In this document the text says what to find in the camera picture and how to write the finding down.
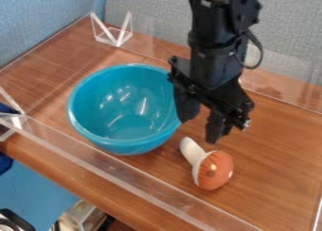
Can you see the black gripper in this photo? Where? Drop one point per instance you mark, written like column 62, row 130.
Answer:
column 206, row 81

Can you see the brown white toy mushroom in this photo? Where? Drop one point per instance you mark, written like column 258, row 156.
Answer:
column 213, row 167

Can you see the blue plastic bowl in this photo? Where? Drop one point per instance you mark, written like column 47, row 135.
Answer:
column 122, row 109

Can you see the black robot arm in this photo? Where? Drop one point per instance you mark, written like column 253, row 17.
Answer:
column 221, row 25

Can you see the clear acrylic back barrier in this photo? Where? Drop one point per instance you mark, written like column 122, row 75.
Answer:
column 277, row 86

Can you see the clear acrylic barrier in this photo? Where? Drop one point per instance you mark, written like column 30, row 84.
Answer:
column 277, row 86
column 134, row 196

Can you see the clear acrylic front barrier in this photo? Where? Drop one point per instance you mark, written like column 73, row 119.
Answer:
column 134, row 196

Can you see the grey box under table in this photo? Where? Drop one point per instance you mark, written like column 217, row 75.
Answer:
column 83, row 217

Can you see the black white object below table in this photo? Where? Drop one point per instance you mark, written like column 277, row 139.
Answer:
column 11, row 222

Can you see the clear acrylic corner bracket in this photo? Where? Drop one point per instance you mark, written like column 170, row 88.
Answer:
column 109, row 34

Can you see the clear acrylic left bracket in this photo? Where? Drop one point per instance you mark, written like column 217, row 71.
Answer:
column 10, row 110

